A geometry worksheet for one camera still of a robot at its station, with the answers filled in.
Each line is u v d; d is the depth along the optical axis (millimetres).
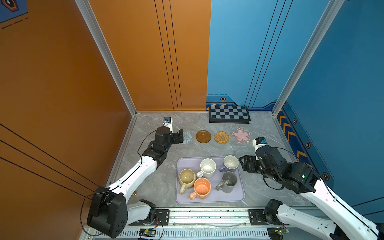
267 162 479
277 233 707
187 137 1048
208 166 888
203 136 1052
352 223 373
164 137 610
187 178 850
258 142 590
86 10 700
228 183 828
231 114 1160
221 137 1050
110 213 399
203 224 725
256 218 724
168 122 706
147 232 722
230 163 892
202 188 811
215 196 792
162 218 739
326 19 732
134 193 804
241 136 1058
